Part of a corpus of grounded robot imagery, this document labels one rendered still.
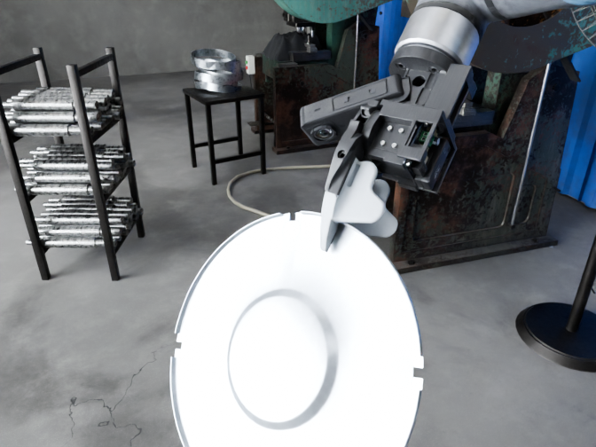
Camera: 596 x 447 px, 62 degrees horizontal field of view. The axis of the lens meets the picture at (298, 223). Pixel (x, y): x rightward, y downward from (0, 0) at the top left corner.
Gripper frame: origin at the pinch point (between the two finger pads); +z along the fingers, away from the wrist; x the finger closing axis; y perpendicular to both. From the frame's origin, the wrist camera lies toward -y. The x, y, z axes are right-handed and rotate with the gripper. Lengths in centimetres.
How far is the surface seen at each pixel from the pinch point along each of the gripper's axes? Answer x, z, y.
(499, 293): 187, -38, -16
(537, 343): 166, -21, 6
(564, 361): 165, -18, 16
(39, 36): 223, -147, -593
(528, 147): 177, -104, -27
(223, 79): 156, -99, -202
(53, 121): 63, -17, -172
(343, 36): 220, -184, -186
